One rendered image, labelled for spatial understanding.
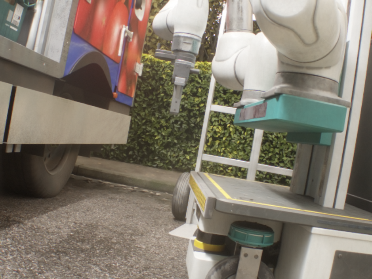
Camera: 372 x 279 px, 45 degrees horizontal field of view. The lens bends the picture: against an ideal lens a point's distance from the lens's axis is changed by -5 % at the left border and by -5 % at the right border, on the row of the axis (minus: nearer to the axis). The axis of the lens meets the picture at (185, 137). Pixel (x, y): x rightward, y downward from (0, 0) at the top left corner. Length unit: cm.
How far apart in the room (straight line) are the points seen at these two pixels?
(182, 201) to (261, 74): 102
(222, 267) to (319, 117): 41
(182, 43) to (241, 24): 36
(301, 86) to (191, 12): 53
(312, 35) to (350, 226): 43
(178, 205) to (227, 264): 128
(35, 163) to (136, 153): 198
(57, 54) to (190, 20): 72
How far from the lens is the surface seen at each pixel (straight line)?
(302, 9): 86
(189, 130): 404
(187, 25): 146
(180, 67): 141
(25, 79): 175
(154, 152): 406
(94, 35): 233
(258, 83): 153
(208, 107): 234
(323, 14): 89
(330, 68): 109
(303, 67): 108
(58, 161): 263
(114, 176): 352
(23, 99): 172
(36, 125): 187
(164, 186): 346
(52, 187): 245
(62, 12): 202
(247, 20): 176
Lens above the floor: 44
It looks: level
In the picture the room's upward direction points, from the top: 10 degrees clockwise
